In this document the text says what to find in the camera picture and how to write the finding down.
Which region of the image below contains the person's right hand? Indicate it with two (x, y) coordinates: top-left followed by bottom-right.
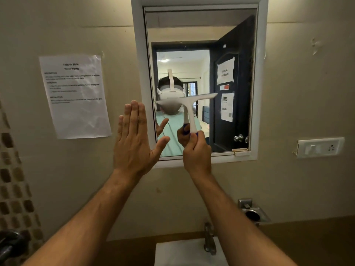
(182, 131), (212, 178)

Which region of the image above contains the person's left hand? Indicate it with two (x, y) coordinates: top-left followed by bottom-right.
(113, 100), (171, 178)

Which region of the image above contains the white squeegee with blue handle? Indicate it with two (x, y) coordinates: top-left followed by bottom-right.
(155, 93), (218, 137)

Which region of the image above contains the person's left forearm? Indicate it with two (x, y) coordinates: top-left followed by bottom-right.
(22, 169), (145, 266)

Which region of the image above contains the person's right forearm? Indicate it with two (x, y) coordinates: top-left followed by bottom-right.
(191, 172), (298, 266)

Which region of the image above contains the white printed paper notice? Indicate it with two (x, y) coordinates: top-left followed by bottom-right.
(39, 54), (112, 139)

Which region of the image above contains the metal basin faucet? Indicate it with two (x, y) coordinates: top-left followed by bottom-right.
(203, 222), (217, 256)

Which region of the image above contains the white wash basin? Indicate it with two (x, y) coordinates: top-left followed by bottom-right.
(154, 236), (229, 266)

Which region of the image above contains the dark metal tap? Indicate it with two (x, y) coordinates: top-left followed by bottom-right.
(0, 230), (27, 266)

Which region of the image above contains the metal wall soap dish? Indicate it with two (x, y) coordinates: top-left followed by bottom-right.
(237, 198), (271, 225)

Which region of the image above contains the white framed wall mirror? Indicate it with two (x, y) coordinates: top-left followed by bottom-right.
(130, 0), (269, 168)

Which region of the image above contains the white wall switch plate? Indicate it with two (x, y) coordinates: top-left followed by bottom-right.
(295, 137), (345, 159)

